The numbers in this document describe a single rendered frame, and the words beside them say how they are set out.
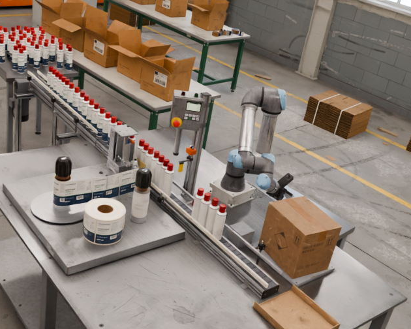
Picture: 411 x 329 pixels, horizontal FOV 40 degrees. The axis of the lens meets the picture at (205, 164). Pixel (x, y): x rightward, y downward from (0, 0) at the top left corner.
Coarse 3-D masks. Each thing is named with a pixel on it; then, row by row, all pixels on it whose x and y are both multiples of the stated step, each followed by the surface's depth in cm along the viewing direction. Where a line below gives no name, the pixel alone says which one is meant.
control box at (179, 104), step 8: (176, 96) 298; (184, 96) 299; (192, 96) 301; (176, 104) 300; (184, 104) 300; (176, 112) 302; (184, 112) 302; (192, 112) 302; (200, 112) 302; (184, 120) 304; (200, 120) 305; (184, 128) 306; (192, 128) 307
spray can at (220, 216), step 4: (224, 204) 284; (220, 208) 282; (224, 208) 282; (220, 212) 283; (224, 212) 284; (216, 216) 285; (220, 216) 283; (224, 216) 283; (216, 220) 285; (220, 220) 284; (224, 220) 285; (216, 224) 286; (220, 224) 285; (216, 228) 287; (220, 228) 286; (216, 232) 288; (220, 232) 288; (216, 236) 289; (220, 236) 289
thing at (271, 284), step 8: (104, 144) 364; (176, 200) 318; (176, 208) 311; (184, 208) 312; (184, 216) 305; (192, 224) 300; (200, 232) 295; (224, 240) 292; (232, 248) 287; (240, 256) 282; (248, 264) 277; (248, 272) 271; (256, 272) 272; (256, 280) 267; (264, 280) 268; (272, 280) 269; (264, 288) 263
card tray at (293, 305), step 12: (276, 300) 263; (288, 300) 265; (300, 300) 266; (312, 300) 262; (264, 312) 251; (276, 312) 256; (288, 312) 258; (300, 312) 259; (312, 312) 260; (324, 312) 257; (276, 324) 246; (288, 324) 250; (300, 324) 252; (312, 324) 253; (324, 324) 254; (336, 324) 253
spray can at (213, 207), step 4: (212, 200) 287; (216, 200) 286; (212, 204) 287; (216, 204) 287; (212, 208) 287; (216, 208) 287; (208, 212) 290; (212, 212) 288; (216, 212) 288; (208, 216) 290; (212, 216) 289; (208, 220) 291; (212, 220) 290; (208, 224) 292; (212, 224) 291; (208, 228) 293; (212, 228) 293; (212, 232) 294
